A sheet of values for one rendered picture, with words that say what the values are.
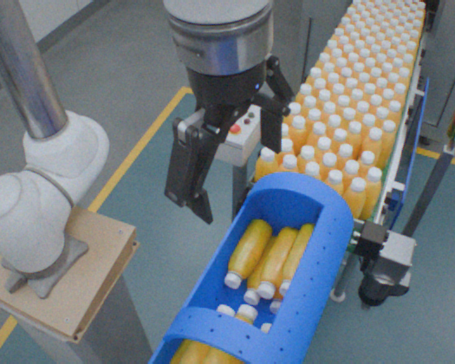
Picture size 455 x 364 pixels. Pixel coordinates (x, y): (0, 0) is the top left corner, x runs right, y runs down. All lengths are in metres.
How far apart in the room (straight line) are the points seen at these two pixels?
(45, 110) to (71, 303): 0.46
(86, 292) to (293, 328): 0.50
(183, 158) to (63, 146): 0.61
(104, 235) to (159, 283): 1.16
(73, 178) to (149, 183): 1.68
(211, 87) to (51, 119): 0.64
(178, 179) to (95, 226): 0.76
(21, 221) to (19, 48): 0.35
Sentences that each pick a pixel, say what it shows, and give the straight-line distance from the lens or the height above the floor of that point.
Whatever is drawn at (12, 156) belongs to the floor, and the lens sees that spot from 3.20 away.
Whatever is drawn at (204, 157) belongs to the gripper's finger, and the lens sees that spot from 0.45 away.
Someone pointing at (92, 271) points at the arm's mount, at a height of 1.07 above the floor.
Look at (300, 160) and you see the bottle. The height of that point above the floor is 1.06.
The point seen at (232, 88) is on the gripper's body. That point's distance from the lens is 0.39.
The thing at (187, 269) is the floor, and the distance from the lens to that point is 2.32.
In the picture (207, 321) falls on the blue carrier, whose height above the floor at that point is 1.23.
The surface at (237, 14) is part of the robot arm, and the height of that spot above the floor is 1.84.
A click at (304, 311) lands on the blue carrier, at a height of 1.19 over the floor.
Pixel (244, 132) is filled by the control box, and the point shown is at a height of 1.10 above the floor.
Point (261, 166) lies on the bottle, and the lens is 1.31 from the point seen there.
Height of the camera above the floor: 1.99
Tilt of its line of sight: 47 degrees down
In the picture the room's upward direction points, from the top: straight up
